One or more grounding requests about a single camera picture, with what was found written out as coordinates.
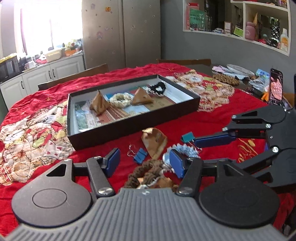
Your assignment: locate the white mug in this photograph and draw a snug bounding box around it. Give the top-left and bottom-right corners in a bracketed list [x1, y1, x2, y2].
[25, 60, 36, 70]

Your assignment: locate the white wall shelf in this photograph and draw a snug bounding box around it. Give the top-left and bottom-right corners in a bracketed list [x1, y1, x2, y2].
[182, 1, 292, 56]

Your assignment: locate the light blue scrunchie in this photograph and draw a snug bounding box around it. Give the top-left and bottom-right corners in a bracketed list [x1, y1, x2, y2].
[162, 144, 200, 177]

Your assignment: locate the silver refrigerator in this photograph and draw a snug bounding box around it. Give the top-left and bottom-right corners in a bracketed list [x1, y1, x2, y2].
[82, 0, 161, 70]

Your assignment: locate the brown pyramid packet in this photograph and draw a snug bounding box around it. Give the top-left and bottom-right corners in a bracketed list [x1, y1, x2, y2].
[132, 87, 153, 105]
[90, 91, 110, 115]

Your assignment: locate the red bear quilt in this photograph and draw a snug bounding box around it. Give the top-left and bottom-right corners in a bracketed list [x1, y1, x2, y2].
[0, 63, 296, 237]

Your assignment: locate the teal binder clip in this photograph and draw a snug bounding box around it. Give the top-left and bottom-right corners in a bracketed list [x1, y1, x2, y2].
[181, 132, 203, 152]

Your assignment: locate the Chinese history book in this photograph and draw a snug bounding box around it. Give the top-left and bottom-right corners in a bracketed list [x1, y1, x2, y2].
[74, 89, 181, 130]

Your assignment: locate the blue binder clip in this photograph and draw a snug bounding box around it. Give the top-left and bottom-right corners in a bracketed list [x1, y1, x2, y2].
[127, 145, 147, 164]

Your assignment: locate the smartphone on stand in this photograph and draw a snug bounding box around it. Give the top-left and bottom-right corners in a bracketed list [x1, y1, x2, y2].
[269, 68, 283, 105]

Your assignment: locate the white plate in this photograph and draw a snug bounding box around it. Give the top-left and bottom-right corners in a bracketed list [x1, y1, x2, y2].
[226, 64, 255, 77]

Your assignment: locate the black shallow cardboard box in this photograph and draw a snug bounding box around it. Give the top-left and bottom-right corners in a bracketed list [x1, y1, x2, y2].
[67, 75, 200, 150]

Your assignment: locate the black microwave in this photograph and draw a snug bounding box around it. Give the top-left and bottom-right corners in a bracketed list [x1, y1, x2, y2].
[0, 56, 21, 83]

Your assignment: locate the crumpled brown packet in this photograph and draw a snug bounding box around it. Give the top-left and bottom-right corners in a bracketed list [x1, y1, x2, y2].
[137, 177, 179, 192]

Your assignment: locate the cream crochet scrunchie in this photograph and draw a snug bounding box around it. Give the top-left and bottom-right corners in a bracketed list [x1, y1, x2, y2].
[109, 92, 133, 108]

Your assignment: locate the brown packet gold edge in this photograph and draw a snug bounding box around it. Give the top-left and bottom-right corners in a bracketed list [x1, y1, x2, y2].
[142, 128, 168, 159]

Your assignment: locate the white kitchen cabinet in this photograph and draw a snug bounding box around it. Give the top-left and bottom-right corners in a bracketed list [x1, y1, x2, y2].
[1, 52, 85, 109]

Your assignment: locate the black lace scrunchie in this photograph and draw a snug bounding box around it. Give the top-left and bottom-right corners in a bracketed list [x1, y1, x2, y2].
[148, 81, 166, 96]

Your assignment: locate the brown crochet scrunchie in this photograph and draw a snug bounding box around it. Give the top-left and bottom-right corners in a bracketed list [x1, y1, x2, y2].
[123, 159, 164, 188]

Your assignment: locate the beige plastic tub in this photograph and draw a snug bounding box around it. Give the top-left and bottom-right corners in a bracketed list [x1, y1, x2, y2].
[45, 49, 62, 63]

